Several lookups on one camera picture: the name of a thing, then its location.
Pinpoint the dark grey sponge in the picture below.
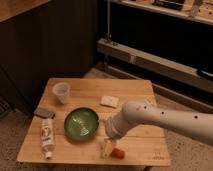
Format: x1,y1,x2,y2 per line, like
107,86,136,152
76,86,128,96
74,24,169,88
34,107,55,118

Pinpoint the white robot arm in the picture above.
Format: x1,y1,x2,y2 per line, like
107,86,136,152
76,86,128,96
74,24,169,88
105,99,213,146

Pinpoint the green bowl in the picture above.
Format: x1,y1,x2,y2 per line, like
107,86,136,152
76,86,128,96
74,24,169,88
64,107,99,142

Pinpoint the dark wooden cabinet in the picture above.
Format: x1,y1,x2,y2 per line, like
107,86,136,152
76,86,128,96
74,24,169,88
0,0,98,114

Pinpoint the white tube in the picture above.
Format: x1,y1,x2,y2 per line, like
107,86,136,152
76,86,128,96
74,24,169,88
41,118,54,160

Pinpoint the upper shelf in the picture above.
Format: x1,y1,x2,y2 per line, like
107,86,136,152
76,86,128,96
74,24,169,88
111,0,213,26

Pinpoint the wooden table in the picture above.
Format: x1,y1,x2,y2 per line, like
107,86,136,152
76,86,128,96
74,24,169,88
16,77,172,168

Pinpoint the clear plastic cup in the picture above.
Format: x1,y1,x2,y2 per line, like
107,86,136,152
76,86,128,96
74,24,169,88
52,82,70,104

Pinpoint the metal rail beam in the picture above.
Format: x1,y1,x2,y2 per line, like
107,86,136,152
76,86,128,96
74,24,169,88
97,39,213,94

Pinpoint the white sponge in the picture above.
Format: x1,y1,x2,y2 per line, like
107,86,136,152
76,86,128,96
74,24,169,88
100,96,119,108

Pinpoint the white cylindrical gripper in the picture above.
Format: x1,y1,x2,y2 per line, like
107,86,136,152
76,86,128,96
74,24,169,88
101,115,129,158

